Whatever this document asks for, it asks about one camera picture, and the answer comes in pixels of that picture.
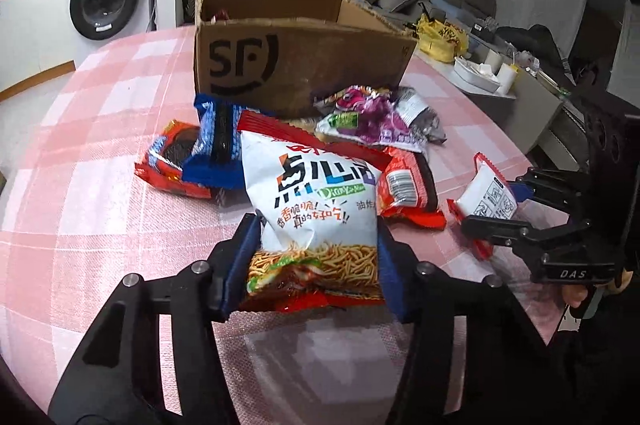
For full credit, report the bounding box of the yellow plastic bag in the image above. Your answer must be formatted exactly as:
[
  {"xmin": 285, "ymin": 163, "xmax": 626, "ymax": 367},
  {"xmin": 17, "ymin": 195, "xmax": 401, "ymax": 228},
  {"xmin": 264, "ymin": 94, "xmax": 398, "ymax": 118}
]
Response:
[{"xmin": 415, "ymin": 12, "xmax": 471, "ymax": 64}]

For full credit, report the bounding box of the red cookie packet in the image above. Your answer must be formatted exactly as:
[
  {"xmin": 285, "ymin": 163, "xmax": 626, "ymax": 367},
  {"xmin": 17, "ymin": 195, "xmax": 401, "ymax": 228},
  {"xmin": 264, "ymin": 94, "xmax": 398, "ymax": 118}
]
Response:
[{"xmin": 134, "ymin": 119, "xmax": 216, "ymax": 200}]

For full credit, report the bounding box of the red barcode snack packet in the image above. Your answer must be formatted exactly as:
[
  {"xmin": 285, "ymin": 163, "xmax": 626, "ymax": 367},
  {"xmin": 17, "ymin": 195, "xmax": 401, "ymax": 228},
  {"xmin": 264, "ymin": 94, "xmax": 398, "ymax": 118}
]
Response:
[{"xmin": 375, "ymin": 146, "xmax": 447, "ymax": 231}]

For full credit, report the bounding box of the white noodle snack packet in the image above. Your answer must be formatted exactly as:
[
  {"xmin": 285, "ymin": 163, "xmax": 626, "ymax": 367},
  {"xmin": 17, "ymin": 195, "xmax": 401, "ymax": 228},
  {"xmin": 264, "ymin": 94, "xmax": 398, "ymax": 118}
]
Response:
[{"xmin": 236, "ymin": 109, "xmax": 396, "ymax": 313}]

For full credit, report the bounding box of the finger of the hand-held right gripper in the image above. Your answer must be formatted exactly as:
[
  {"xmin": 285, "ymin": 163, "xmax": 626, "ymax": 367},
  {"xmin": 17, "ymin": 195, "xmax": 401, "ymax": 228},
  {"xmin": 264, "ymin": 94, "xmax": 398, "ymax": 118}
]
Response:
[
  {"xmin": 509, "ymin": 166, "xmax": 595, "ymax": 222},
  {"xmin": 460, "ymin": 214, "xmax": 595, "ymax": 264}
]

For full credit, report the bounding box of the brown cardboard box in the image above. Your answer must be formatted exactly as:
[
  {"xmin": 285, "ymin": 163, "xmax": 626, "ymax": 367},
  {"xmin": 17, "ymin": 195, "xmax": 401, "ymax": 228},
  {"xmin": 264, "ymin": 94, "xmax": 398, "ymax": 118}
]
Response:
[{"xmin": 192, "ymin": 0, "xmax": 418, "ymax": 121}]

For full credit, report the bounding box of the white kitchen cabinet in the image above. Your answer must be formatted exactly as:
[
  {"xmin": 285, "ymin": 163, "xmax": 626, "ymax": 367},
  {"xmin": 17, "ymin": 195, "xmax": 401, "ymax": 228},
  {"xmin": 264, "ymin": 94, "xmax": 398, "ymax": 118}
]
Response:
[{"xmin": 0, "ymin": 0, "xmax": 77, "ymax": 102}]

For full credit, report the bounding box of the white rectangular tray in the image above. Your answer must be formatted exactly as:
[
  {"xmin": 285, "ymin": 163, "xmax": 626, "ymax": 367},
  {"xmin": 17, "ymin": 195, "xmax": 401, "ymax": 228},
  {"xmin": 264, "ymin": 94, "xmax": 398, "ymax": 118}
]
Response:
[{"xmin": 452, "ymin": 55, "xmax": 503, "ymax": 95}]

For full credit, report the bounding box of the purple snack packet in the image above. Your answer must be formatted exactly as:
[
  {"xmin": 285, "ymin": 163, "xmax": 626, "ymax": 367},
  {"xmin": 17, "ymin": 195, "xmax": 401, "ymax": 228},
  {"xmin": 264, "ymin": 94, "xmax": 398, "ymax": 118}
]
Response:
[{"xmin": 314, "ymin": 85, "xmax": 426, "ymax": 153}]

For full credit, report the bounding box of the grey black snack packet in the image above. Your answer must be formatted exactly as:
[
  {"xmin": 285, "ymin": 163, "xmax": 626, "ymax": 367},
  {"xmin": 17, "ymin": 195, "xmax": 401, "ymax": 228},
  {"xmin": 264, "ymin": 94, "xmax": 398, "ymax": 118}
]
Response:
[{"xmin": 395, "ymin": 88, "xmax": 447, "ymax": 145}]

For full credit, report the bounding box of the black patterned board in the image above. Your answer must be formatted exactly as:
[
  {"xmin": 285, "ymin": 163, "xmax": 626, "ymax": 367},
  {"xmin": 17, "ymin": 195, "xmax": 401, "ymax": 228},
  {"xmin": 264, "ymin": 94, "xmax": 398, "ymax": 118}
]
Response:
[{"xmin": 182, "ymin": 0, "xmax": 251, "ymax": 26}]

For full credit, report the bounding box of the blue cookie packet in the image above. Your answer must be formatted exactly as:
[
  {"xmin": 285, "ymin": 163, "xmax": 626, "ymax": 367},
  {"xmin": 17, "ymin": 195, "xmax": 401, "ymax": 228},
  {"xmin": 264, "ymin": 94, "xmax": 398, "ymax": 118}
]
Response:
[{"xmin": 181, "ymin": 94, "xmax": 273, "ymax": 191}]

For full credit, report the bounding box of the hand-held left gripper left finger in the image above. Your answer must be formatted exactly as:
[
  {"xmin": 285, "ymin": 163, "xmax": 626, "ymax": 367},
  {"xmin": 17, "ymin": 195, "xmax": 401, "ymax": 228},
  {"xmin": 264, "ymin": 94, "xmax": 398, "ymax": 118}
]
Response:
[{"xmin": 47, "ymin": 212, "xmax": 264, "ymax": 425}]

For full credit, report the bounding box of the pink checked tablecloth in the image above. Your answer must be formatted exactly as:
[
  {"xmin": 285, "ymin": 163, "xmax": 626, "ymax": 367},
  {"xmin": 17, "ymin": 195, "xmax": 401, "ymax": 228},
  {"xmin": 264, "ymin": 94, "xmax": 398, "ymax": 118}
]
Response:
[{"xmin": 0, "ymin": 25, "xmax": 566, "ymax": 425}]

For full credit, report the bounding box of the person's right hand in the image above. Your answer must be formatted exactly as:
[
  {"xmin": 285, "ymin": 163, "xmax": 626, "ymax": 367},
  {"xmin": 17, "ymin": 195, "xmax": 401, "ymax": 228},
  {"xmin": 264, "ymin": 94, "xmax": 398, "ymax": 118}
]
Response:
[{"xmin": 606, "ymin": 269, "xmax": 635, "ymax": 295}]

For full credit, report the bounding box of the small white red-edged packet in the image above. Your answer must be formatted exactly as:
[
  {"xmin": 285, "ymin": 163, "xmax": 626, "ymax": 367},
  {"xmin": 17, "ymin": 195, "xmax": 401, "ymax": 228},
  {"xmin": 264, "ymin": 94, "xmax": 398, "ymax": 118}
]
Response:
[{"xmin": 446, "ymin": 152, "xmax": 521, "ymax": 261}]

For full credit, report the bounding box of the black clothing pile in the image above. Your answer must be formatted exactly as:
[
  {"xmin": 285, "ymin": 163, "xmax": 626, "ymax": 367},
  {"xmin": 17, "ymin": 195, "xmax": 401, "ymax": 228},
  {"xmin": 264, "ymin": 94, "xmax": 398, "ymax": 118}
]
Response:
[{"xmin": 495, "ymin": 24, "xmax": 571, "ymax": 76}]

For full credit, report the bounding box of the person's right forearm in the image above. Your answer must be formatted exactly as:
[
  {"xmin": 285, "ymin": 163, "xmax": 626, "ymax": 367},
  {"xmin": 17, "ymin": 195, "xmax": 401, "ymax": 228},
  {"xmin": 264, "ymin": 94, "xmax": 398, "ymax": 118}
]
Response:
[{"xmin": 560, "ymin": 305, "xmax": 640, "ymax": 425}]

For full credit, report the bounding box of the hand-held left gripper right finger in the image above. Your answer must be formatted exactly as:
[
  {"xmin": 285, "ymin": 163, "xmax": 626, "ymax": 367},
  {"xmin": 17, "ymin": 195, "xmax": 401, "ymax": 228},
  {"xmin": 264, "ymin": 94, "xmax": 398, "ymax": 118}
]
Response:
[{"xmin": 375, "ymin": 226, "xmax": 577, "ymax": 425}]

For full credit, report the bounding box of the white coffee table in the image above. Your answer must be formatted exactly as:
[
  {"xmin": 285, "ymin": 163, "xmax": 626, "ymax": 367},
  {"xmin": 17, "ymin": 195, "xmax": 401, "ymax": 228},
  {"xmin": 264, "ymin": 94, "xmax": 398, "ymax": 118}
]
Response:
[{"xmin": 400, "ymin": 25, "xmax": 568, "ymax": 151}]

